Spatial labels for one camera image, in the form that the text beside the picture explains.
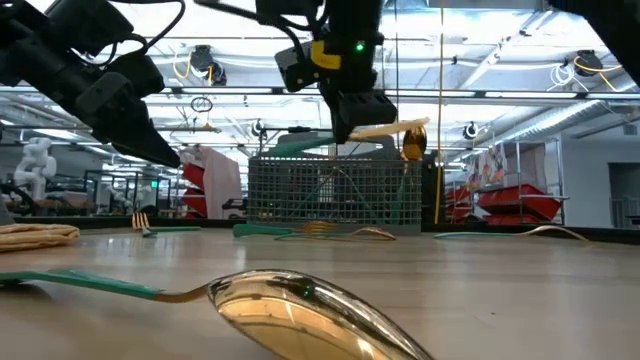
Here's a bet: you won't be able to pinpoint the dark right gripper cable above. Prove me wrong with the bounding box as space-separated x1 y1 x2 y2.
193 0 321 49

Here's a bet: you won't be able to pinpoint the yellow cable tag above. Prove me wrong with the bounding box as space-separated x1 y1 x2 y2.
310 40 343 71

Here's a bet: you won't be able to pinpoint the grey mesh cutlery basket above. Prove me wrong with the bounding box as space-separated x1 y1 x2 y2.
247 130 424 236

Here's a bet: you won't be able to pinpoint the silver ventilation duct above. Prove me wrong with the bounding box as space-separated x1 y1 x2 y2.
492 99 640 147

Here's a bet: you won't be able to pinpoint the colourful hanging items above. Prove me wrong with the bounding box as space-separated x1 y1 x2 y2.
467 142 509 190

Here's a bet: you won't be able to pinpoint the long ceiling light strip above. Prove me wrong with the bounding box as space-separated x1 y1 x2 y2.
164 85 640 101

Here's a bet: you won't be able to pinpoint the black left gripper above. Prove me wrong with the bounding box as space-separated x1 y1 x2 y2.
29 0 182 169

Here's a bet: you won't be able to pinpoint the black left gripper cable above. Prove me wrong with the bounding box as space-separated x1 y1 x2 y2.
106 0 187 66

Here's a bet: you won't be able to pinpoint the pale pink board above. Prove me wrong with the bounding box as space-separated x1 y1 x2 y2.
198 146 244 221

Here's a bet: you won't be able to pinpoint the metal shelf rack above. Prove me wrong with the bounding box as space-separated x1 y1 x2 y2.
513 138 572 227

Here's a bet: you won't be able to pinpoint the black stand bar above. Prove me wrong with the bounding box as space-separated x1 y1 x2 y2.
257 124 331 157

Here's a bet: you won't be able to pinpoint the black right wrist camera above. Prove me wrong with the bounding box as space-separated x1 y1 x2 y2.
273 42 321 94

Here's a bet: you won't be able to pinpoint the metal ceiling pipe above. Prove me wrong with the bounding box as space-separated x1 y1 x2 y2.
0 124 222 134

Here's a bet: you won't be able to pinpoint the white robot figure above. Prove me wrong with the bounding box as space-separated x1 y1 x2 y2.
12 137 59 202

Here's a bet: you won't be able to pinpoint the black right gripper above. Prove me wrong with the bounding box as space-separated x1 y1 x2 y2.
254 0 399 146

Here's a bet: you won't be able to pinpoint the black cabinet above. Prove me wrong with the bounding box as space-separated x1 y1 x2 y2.
421 151 446 226

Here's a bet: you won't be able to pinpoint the black hanging cable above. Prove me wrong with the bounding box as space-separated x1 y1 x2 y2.
393 0 401 151

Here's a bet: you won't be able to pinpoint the red storage bin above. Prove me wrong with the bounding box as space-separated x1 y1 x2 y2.
476 183 562 217
482 213 554 227
443 187 477 225
180 189 209 220
180 162 207 192

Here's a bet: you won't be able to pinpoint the hanging black cable ring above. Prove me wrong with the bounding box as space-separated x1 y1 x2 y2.
189 95 215 115

